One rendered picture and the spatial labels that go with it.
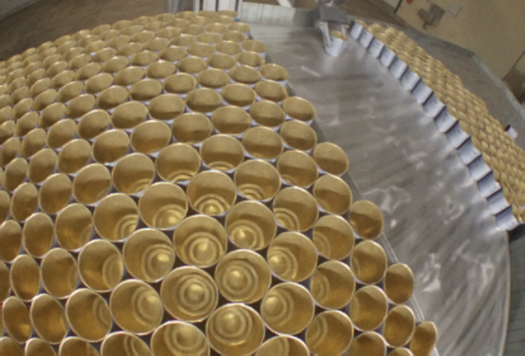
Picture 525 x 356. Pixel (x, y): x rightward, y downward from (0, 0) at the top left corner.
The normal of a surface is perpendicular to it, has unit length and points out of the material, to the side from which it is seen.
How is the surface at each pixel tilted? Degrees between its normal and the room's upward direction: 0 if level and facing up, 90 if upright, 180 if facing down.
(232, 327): 2
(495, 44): 90
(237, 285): 2
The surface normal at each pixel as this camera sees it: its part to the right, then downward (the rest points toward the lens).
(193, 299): 0.20, -0.55
